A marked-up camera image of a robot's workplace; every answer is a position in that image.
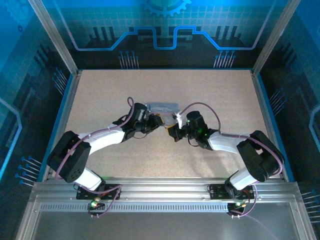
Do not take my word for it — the lit connector box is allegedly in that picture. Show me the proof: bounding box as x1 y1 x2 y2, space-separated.
226 201 247 213
87 198 106 213

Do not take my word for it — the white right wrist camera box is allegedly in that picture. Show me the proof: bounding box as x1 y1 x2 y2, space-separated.
172 111 187 129

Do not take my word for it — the aluminium table edge rail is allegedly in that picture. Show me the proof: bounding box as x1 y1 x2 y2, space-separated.
29 176 302 213

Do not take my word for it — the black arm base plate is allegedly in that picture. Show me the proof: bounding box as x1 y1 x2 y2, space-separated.
208 183 255 201
76 183 123 201

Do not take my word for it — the aluminium side rail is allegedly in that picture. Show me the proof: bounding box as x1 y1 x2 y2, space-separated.
41 69 82 182
250 69 290 182

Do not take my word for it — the slotted grey cable duct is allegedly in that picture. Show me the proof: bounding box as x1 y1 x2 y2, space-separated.
39 202 230 213

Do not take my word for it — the aluminium frame post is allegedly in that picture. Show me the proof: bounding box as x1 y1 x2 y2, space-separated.
27 0 79 76
251 0 301 76

